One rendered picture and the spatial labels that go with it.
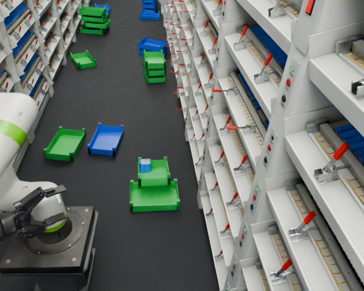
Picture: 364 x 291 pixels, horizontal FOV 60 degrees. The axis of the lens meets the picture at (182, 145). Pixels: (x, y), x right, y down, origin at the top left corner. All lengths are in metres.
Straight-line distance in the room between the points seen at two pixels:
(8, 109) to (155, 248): 1.09
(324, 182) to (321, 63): 0.24
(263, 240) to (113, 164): 1.48
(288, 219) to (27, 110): 0.84
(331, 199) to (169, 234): 1.33
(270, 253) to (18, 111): 0.89
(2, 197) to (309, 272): 1.12
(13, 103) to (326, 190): 0.92
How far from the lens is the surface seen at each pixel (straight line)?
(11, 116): 1.11
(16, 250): 1.54
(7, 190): 1.42
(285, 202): 0.91
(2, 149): 1.07
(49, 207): 1.36
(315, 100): 0.79
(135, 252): 1.83
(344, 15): 0.73
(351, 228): 0.64
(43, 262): 1.46
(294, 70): 0.78
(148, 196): 2.08
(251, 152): 1.05
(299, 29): 0.77
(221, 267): 1.67
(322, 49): 0.73
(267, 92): 0.98
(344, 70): 0.68
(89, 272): 1.77
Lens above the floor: 1.52
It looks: 38 degrees down
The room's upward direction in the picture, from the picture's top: 5 degrees clockwise
